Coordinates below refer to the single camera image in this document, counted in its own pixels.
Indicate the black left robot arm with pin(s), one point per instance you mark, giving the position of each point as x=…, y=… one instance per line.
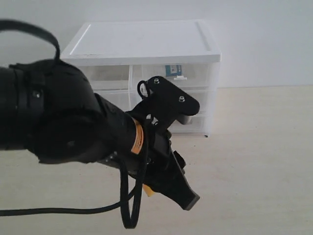
x=52, y=111

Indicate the clear bottom wide drawer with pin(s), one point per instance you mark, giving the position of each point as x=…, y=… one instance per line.
x=197, y=124

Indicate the clear middle wide drawer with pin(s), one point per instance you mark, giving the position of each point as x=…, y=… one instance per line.
x=203, y=97

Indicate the yellow cheese wedge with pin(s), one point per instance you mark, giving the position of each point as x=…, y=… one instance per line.
x=148, y=190

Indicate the white plastic drawer cabinet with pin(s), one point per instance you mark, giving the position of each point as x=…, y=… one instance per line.
x=146, y=43

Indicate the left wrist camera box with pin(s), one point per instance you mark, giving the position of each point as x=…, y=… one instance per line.
x=166, y=102

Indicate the white bottle teal label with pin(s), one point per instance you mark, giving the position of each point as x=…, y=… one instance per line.
x=173, y=70

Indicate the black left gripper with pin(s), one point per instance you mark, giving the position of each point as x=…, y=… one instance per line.
x=151, y=160

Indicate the clear wide drawer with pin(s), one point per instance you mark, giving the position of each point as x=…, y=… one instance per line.
x=203, y=97
x=197, y=124

